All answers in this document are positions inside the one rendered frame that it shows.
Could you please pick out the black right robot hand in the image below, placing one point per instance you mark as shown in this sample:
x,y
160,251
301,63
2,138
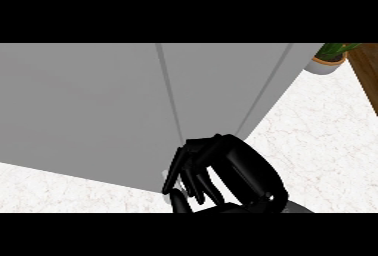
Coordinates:
x,y
248,173

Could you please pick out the grey cabinet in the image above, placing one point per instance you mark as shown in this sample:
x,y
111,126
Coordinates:
x,y
222,90

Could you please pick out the grey cabinet door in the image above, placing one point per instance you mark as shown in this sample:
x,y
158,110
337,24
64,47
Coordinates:
x,y
83,110

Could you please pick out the green plant in white pot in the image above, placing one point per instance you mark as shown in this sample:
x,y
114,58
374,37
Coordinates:
x,y
327,63

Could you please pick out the brown wooden furniture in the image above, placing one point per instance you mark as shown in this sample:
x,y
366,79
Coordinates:
x,y
368,70

